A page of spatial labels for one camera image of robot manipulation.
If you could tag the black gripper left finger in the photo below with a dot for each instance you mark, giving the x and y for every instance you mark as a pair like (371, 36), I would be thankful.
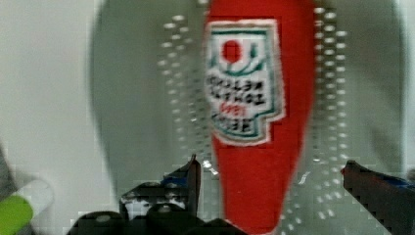
(165, 207)

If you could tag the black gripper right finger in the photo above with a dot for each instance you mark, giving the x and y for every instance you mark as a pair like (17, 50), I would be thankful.
(390, 199)

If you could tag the red plush ketchup bottle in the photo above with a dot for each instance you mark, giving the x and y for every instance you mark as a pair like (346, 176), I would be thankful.
(259, 80)

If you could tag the green oval strainer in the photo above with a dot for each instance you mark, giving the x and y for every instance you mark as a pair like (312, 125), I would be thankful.
(147, 98)

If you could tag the green pear toy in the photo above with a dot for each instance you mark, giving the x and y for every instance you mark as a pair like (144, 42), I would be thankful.
(15, 213)

